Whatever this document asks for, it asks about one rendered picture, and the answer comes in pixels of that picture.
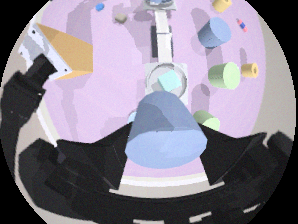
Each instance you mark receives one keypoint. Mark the yellow cylinder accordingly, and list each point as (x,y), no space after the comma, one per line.
(221,5)
(249,70)

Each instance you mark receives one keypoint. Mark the pale blue round disc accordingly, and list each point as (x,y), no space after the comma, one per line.
(131,118)

